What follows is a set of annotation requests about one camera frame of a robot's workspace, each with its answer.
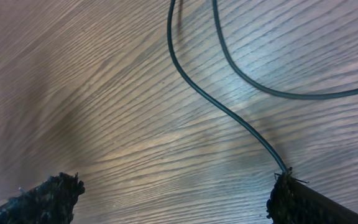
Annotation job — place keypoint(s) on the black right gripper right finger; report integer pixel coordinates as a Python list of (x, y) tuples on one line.
[(292, 202)]

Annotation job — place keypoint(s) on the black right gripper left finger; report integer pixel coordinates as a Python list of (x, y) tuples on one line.
[(52, 202)]

